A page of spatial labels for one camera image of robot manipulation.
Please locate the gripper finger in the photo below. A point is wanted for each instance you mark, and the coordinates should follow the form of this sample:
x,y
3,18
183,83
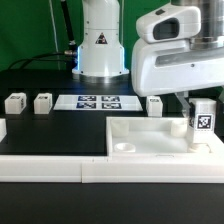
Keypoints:
x,y
182,98

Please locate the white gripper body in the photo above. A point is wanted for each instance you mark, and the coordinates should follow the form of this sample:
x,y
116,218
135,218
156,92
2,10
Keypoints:
x,y
171,67

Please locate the white square tabletop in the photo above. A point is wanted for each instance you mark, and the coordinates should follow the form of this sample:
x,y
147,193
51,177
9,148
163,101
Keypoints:
x,y
136,136

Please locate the white sheet with markers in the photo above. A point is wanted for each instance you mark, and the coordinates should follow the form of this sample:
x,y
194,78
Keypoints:
x,y
98,102

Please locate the white left fence bar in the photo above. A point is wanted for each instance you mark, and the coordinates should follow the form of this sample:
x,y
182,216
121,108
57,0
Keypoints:
x,y
3,129

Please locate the white fence bar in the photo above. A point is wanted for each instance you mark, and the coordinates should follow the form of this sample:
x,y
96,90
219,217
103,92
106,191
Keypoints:
x,y
3,129
191,168

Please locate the white front fence bar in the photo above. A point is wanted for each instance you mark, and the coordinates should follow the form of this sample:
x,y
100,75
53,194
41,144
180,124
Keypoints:
x,y
191,168

